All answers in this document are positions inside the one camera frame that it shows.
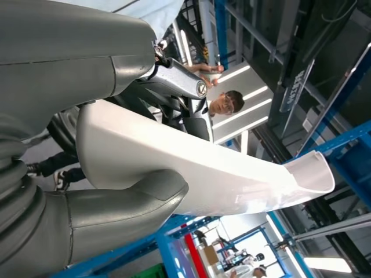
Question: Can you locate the person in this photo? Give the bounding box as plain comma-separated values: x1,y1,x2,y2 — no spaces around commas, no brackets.
224,249,267,278
26,90,246,193
54,0,225,88

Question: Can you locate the green plastic crate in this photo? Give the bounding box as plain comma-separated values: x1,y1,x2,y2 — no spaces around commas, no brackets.
129,262,169,278

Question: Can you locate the dark hanging sign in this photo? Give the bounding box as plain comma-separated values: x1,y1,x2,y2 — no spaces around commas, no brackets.
279,58,315,114

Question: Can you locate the blue metal shelf rack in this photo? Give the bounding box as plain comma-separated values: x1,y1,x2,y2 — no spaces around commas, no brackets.
54,0,371,278

